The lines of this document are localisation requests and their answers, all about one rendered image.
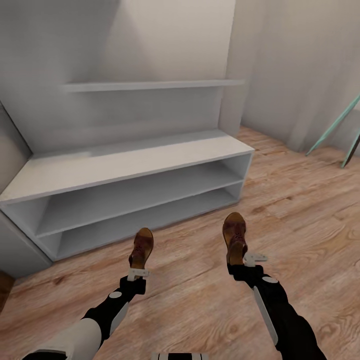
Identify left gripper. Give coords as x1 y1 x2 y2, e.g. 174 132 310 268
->
119 277 147 297

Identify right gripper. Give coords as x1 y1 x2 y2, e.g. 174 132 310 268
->
227 263 264 284

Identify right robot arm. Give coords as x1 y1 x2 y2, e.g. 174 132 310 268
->
227 253 327 360

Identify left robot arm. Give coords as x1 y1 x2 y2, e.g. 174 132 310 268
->
21 268 151 360

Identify sandal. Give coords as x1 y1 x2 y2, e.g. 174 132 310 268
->
222 212 248 266
128 227 154 270

